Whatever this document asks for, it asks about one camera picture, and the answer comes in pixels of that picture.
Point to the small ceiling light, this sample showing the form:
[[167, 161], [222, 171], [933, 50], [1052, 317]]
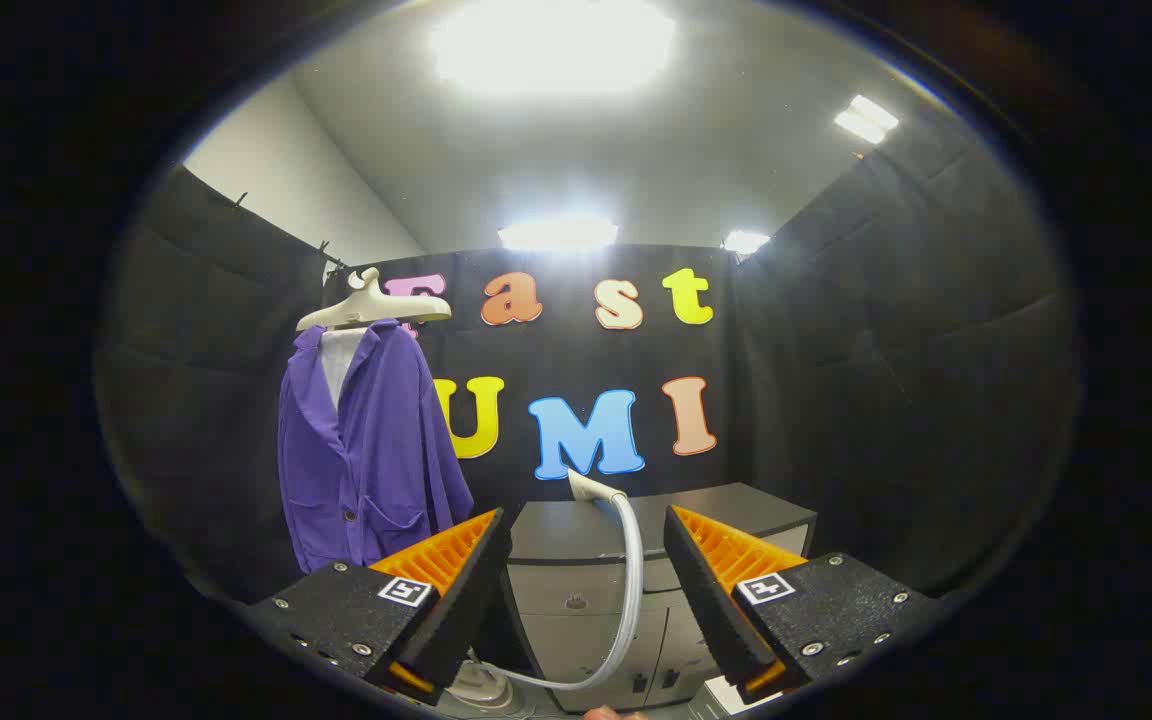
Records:
[[744, 241]]

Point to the large ceiling light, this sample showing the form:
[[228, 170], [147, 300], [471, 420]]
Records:
[[551, 45]]

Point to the white garment steamer base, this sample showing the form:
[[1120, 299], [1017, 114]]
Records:
[[481, 685]]

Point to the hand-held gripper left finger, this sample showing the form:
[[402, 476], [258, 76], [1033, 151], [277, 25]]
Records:
[[466, 610]]

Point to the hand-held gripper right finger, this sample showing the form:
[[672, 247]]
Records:
[[706, 600]]

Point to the purple jacket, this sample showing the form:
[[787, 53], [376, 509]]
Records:
[[386, 430]]

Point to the white clothes hanger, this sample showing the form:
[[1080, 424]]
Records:
[[376, 308]]

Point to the white garment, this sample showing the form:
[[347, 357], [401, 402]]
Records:
[[339, 360]]

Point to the round ceiling light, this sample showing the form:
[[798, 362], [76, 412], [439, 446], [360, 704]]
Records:
[[556, 233]]

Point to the grey cabinet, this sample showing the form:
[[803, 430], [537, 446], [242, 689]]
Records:
[[576, 530]]

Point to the white paper sheet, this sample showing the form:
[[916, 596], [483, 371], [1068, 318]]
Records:
[[726, 695]]

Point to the white garment steamer head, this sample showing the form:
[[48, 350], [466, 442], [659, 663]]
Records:
[[591, 486]]

